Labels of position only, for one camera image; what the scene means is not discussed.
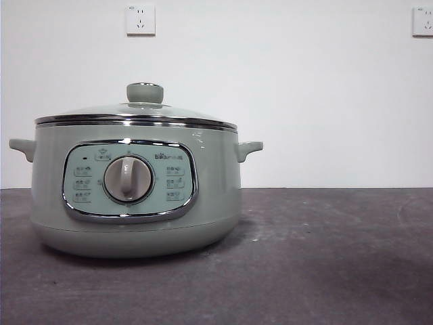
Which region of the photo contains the glass lid with green knob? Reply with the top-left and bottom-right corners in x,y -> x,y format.
35,82 -> 237,132

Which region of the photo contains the sage green electric cooking pot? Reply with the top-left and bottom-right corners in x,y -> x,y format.
8,122 -> 264,259

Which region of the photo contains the white wall socket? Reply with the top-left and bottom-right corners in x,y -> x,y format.
412,5 -> 433,38
126,5 -> 157,37

